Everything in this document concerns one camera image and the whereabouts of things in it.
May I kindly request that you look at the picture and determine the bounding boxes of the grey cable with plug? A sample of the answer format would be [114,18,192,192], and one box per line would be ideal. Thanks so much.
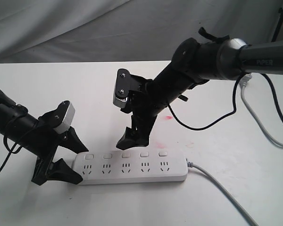
[185,73,283,226]

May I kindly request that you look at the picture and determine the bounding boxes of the grey backdrop cloth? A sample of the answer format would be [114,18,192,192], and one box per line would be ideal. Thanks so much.
[0,0,283,63]

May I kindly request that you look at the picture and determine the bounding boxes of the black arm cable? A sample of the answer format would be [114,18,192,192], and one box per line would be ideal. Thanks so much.
[0,109,42,183]
[166,73,283,139]

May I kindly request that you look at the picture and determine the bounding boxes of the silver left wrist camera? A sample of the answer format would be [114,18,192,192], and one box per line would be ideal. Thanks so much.
[53,100,75,134]

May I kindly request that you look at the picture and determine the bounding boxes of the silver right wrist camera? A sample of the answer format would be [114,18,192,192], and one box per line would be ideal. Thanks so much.
[113,69,130,108]

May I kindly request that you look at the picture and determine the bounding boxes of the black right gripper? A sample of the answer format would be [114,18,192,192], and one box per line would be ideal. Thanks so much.
[116,74,170,150]

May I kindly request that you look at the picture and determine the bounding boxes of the white five-outlet power strip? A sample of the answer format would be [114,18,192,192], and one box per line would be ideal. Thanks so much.
[72,149,188,185]

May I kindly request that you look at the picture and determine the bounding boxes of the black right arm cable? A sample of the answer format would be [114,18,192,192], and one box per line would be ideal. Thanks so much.
[166,73,283,139]

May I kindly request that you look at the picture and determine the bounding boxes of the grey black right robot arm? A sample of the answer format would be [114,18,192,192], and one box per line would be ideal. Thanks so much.
[113,28,283,150]

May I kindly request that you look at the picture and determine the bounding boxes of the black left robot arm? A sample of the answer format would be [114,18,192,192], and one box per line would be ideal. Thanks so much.
[0,90,88,186]

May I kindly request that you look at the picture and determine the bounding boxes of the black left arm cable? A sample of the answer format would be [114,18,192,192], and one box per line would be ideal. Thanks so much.
[0,109,42,183]

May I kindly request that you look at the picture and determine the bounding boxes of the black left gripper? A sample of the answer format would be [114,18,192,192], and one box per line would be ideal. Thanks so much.
[31,109,88,186]

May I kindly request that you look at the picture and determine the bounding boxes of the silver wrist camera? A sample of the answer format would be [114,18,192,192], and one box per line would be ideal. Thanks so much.
[53,100,75,134]
[113,69,130,108]

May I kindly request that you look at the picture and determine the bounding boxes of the black tripod stand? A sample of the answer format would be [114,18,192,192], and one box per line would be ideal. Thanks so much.
[271,0,283,42]

